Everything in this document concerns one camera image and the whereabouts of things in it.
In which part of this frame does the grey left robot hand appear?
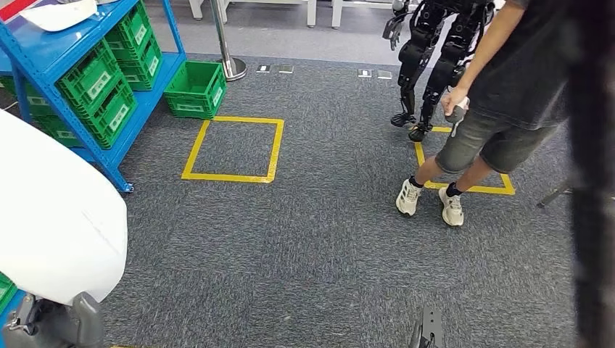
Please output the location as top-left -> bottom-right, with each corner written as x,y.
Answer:
1,291 -> 105,348

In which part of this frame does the white curved shell part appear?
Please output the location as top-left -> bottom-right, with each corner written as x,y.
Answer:
19,0 -> 99,33
0,109 -> 129,307

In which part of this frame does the blue metal shelf rack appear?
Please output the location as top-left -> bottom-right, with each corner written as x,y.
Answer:
0,0 -> 187,194

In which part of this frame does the open green plastic crate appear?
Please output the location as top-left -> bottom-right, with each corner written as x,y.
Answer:
163,60 -> 228,120

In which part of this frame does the red barrier belt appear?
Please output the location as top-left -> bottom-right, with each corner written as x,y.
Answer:
0,0 -> 41,23

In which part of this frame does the white desk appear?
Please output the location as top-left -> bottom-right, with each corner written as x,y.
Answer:
188,0 -> 318,28
331,0 -> 402,30

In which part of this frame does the yellow floor tape square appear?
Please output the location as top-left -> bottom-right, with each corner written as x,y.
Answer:
413,125 -> 516,197

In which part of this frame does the grey handheld controller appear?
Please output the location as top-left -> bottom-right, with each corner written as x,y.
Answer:
445,96 -> 471,138

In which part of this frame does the black humanoid robot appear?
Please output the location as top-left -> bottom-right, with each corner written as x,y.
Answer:
382,0 -> 497,143

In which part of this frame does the grey metal leg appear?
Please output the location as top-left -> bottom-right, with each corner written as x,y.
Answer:
536,180 -> 574,209

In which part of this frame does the person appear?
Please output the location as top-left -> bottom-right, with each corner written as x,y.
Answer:
395,0 -> 580,228

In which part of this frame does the chrome stanchion post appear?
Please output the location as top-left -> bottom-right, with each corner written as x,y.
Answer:
209,0 -> 248,82

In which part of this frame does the black blurred strap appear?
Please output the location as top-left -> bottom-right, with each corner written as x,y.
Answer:
566,0 -> 615,348

